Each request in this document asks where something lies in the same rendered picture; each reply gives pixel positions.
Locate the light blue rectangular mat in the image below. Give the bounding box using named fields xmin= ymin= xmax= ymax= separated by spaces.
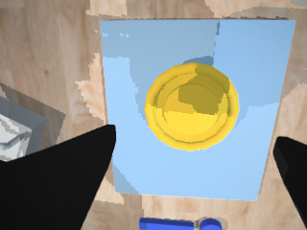
xmin=100 ymin=19 xmax=295 ymax=201

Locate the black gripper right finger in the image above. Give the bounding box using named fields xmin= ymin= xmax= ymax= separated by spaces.
xmin=272 ymin=136 xmax=307 ymax=229

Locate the yellow plate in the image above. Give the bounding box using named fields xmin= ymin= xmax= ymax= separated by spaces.
xmin=145 ymin=62 xmax=239 ymax=151

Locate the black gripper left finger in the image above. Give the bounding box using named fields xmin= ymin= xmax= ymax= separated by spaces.
xmin=0 ymin=125 xmax=116 ymax=230

